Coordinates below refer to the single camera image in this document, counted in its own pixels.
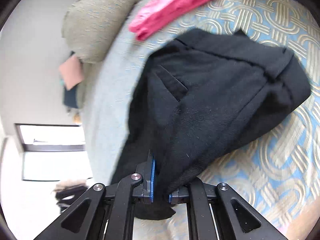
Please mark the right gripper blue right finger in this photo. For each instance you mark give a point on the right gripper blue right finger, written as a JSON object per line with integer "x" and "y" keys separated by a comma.
{"x": 180, "y": 195}

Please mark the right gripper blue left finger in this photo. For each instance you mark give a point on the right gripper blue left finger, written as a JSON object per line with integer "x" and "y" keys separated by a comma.
{"x": 145, "y": 190}

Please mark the black pants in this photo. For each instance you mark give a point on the black pants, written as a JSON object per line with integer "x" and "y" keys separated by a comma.
{"x": 200, "y": 97}

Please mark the clothes rack with jackets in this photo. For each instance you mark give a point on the clothes rack with jackets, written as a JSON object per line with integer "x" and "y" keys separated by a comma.
{"x": 68, "y": 191}

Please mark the glass sliding door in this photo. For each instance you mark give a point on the glass sliding door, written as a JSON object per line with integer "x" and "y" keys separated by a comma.
{"x": 53, "y": 152}

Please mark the bed with patterned sheet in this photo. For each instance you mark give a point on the bed with patterned sheet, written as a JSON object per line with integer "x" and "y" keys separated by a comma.
{"x": 277, "y": 173}

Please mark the dark blue headboard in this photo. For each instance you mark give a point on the dark blue headboard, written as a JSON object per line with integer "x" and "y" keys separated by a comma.
{"x": 69, "y": 96}

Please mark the pink square cushion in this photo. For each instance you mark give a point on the pink square cushion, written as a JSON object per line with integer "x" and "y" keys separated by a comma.
{"x": 71, "y": 72}

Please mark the rolled patterned duvet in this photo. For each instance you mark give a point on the rolled patterned duvet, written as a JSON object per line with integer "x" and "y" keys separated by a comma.
{"x": 90, "y": 26}

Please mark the folded pink garment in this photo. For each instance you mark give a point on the folded pink garment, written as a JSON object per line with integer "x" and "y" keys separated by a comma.
{"x": 156, "y": 14}

